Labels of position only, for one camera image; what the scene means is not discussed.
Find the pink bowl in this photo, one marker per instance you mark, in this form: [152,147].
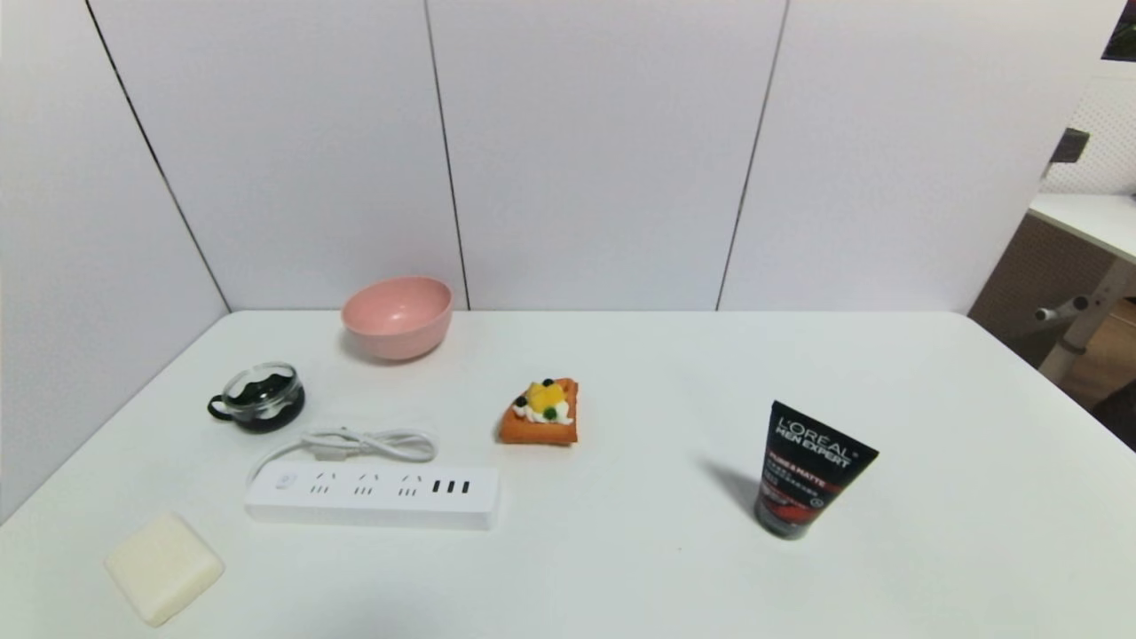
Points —
[397,318]

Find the toy fruit toast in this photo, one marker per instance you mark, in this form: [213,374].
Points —
[541,417]

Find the dark wall-mounted box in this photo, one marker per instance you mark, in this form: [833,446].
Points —
[1069,145]

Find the black L'Oreal face wash tube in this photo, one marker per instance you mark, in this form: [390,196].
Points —
[808,470]

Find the white desk leg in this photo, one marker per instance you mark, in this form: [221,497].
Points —
[1087,319]

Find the white desk top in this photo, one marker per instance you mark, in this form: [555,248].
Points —
[1096,217]

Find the brown desk panel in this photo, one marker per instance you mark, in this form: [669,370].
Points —
[1029,275]

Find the white power strip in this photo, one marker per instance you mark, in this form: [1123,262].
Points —
[373,497]

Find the cream soap bar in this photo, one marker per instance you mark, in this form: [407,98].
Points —
[164,568]

